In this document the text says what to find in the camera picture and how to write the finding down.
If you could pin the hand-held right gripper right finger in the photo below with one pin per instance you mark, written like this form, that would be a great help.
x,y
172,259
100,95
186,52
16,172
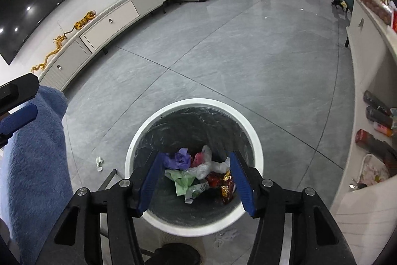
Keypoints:
x,y
242,181

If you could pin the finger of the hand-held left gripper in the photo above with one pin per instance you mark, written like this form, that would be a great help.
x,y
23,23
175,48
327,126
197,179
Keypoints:
x,y
18,119
18,88

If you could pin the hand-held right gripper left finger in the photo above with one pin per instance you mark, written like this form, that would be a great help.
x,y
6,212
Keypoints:
x,y
152,181

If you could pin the brown snack bag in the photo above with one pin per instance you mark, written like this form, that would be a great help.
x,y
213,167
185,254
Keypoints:
x,y
228,187

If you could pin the white plastic bag wad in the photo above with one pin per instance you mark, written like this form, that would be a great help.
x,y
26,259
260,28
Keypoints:
x,y
218,166

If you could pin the green plastic bag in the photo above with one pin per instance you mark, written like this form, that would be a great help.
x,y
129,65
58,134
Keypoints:
x,y
181,182

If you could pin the purple wrapper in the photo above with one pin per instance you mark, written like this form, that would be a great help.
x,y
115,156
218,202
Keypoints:
x,y
178,159

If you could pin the clear plastic bag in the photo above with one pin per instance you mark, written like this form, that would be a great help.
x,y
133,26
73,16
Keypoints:
x,y
200,171

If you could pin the white printed plastic bag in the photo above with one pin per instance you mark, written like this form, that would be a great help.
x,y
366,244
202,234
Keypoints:
x,y
197,190

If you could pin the small red packet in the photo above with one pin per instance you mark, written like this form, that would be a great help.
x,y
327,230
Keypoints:
x,y
196,160

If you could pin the white round bin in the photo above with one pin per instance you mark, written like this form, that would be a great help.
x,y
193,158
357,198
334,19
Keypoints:
x,y
192,223

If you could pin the metal table leg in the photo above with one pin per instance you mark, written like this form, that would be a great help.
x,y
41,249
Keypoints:
x,y
107,179

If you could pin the blue fluffy blanket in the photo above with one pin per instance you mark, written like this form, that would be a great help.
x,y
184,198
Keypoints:
x,y
34,165

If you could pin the crumpled white tissue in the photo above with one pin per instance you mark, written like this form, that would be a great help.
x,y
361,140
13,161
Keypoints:
x,y
99,163

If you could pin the golden dragon figurine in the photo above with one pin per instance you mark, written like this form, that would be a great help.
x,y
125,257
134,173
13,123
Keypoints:
x,y
55,46

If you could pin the black round base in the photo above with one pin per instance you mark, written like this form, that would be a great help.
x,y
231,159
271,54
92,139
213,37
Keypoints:
x,y
176,254

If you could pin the golden tiger figurine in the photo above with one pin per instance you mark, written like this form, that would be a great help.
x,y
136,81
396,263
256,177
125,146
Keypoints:
x,y
85,20

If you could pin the white television cabinet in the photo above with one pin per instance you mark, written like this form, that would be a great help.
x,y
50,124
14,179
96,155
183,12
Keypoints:
x,y
105,22

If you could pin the patterned plate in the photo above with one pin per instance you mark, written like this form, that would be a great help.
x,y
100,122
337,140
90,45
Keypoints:
x,y
372,168

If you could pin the red dark bottle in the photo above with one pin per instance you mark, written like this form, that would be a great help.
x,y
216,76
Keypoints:
x,y
372,142

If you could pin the orange small bottle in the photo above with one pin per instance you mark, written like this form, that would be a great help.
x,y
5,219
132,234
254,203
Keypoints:
x,y
383,129

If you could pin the white sideboard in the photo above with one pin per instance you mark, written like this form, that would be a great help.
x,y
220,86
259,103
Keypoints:
x,y
366,60

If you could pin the red packets row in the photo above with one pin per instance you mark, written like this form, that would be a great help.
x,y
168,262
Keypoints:
x,y
380,9

